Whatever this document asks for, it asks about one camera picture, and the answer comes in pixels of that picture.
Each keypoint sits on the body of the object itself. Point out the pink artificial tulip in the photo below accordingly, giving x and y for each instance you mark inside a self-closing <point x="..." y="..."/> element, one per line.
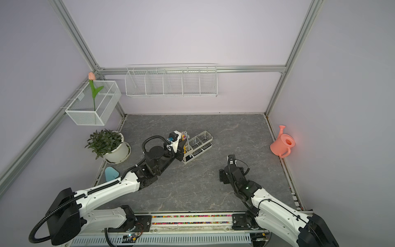
<point x="94" y="90"/>

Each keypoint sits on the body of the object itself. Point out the white vented cable duct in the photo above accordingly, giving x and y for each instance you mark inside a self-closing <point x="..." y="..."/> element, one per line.
<point x="126" y="240"/>

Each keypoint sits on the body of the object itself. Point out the white toothbrush holder caddy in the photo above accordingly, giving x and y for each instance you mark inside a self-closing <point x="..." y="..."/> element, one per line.
<point x="197" y="146"/>

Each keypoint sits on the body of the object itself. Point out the white wire basket long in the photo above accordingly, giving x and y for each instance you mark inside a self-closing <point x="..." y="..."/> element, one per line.
<point x="171" y="80"/>

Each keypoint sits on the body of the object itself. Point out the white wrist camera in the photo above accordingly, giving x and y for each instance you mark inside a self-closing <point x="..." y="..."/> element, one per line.
<point x="231" y="160"/>
<point x="174" y="138"/>

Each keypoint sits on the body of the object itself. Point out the teal garden trowel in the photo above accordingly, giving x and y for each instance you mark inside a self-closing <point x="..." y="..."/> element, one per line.
<point x="111" y="174"/>

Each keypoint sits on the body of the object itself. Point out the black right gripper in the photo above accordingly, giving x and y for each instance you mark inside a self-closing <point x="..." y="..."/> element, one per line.
<point x="222" y="176"/>

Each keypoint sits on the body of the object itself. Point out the pink watering can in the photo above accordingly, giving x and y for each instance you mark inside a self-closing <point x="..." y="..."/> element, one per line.
<point x="283" y="144"/>

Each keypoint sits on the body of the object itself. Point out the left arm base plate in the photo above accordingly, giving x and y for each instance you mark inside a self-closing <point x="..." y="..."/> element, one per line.
<point x="139" y="223"/>

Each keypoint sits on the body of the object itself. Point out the yellow toothbrush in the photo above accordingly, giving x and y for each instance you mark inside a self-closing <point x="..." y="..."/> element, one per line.
<point x="185" y="138"/>

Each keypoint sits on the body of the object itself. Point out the potted green plant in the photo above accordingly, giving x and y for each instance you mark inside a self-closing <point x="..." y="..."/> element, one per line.
<point x="109" y="145"/>

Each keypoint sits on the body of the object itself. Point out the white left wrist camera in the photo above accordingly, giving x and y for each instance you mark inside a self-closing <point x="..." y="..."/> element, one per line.
<point x="174" y="138"/>

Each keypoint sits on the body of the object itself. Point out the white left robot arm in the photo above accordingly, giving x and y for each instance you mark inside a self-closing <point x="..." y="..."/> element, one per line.
<point x="75" y="212"/>

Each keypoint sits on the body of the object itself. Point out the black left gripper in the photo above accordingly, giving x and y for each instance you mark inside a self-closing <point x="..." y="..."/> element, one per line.
<point x="180" y="156"/>

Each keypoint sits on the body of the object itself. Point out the white mesh basket small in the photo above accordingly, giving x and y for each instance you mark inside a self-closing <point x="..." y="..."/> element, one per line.
<point x="81" y="108"/>

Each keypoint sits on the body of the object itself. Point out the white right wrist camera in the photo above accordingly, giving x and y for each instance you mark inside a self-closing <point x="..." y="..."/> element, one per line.
<point x="231" y="160"/>

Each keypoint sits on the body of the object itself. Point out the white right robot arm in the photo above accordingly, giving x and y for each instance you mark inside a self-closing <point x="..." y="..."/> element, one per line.
<point x="296" y="228"/>

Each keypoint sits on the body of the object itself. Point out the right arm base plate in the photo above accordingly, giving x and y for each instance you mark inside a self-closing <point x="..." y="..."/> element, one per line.
<point x="244" y="221"/>

